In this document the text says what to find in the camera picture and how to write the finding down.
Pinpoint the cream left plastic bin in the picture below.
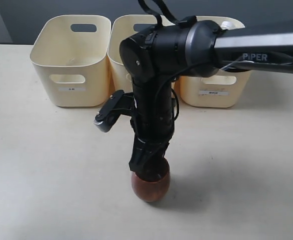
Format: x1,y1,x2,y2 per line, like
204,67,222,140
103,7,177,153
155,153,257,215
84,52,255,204
30,14,112,107

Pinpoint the cream right plastic bin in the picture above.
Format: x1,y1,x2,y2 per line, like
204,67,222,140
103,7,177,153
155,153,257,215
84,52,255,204
179,16,251,108

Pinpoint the cream plastic bin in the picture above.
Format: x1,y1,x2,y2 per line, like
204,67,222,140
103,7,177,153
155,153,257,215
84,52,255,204
107,14,177,107
30,14,112,107
179,16,251,108

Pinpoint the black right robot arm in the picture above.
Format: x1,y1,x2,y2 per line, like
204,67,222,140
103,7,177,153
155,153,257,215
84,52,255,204
119,16,293,173

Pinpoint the cream middle plastic bin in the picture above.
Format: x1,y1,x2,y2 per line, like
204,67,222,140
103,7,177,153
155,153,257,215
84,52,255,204
107,14,177,107

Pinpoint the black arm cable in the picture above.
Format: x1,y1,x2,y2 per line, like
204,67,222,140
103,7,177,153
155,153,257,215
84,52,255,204
137,0,197,28

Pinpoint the brown wooden cup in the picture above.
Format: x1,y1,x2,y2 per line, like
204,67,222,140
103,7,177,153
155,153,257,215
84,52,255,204
130,159,171,203

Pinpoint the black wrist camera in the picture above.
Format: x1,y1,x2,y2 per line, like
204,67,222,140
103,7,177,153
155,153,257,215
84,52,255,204
93,90,134,133

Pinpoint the clear plastic bottle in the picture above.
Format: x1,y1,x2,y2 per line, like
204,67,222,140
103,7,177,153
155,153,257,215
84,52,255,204
220,21,237,30

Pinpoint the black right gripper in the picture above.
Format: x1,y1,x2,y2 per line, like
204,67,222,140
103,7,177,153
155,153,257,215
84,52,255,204
128,109,175,177

